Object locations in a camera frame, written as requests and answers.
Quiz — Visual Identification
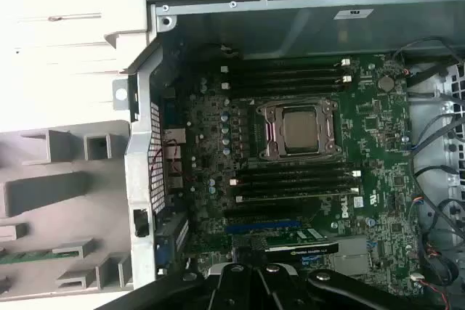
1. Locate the green RAM stick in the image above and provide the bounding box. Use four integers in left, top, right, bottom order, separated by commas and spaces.
0, 250, 86, 266

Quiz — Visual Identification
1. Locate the black graphics card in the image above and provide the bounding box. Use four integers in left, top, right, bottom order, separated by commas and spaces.
232, 228, 341, 266

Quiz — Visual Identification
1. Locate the white label sticker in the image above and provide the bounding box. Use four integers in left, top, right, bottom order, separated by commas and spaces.
333, 7, 375, 20

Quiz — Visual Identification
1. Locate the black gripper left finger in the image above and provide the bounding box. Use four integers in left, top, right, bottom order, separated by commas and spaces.
96, 264, 259, 310

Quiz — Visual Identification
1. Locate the black looped wire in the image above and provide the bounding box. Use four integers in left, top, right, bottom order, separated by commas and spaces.
392, 36, 465, 78

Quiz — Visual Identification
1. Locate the grey parts rack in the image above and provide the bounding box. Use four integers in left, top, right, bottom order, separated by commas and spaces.
0, 119, 134, 303

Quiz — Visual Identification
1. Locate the blue expansion slot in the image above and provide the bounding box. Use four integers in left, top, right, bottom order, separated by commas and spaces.
225, 219, 304, 235

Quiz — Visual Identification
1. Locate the black RAM slot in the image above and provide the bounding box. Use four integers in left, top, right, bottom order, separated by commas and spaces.
232, 183, 360, 197

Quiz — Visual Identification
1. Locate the silver CPU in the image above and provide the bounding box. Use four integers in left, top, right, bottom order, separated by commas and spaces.
282, 108, 323, 153

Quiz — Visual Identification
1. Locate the metal CPU socket cover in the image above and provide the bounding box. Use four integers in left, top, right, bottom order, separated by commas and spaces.
256, 100, 343, 161

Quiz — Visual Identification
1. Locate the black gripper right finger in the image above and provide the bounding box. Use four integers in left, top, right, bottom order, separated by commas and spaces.
256, 264, 448, 310

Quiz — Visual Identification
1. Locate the open black PC case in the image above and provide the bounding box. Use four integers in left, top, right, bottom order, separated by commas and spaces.
110, 0, 465, 310

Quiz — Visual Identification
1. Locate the green motherboard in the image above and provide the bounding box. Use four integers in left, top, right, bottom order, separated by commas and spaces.
159, 52, 422, 289

